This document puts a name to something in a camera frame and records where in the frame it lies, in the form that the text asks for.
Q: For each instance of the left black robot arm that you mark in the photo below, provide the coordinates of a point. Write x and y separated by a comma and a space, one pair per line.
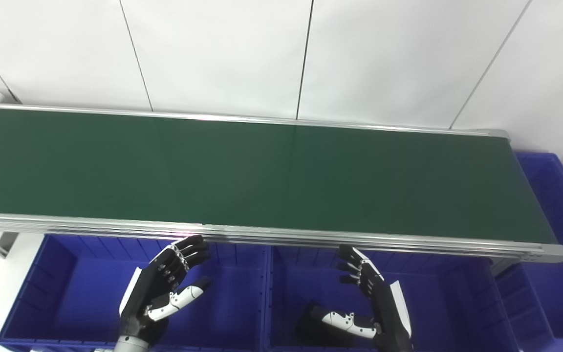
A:
132, 345

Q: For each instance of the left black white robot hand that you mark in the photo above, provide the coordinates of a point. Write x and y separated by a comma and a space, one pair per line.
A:
149, 293

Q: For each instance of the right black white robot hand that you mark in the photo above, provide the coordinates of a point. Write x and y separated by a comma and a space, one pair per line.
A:
389, 313

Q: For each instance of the blue plastic bin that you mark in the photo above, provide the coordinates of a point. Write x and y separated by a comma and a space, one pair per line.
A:
555, 283
81, 293
447, 303

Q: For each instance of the black cylinder-on-base part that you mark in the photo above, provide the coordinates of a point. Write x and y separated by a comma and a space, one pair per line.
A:
311, 332

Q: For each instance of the green conveyor belt aluminium frame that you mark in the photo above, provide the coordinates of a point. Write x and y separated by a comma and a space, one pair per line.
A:
262, 171

